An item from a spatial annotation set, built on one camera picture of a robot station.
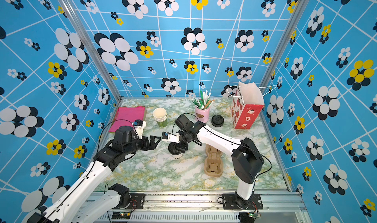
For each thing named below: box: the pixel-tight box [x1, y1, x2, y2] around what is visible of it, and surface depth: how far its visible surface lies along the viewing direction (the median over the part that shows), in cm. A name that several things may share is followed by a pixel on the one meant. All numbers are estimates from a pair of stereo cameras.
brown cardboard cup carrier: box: [203, 143, 224, 178], surface depth 84 cm
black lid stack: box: [211, 114, 225, 128], surface depth 104 cm
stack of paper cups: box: [152, 107, 168, 128], surface depth 96 cm
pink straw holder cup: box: [194, 106, 211, 125], surface depth 100 cm
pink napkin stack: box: [108, 106, 146, 133], surface depth 107 cm
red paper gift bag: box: [230, 81, 265, 130], surface depth 93 cm
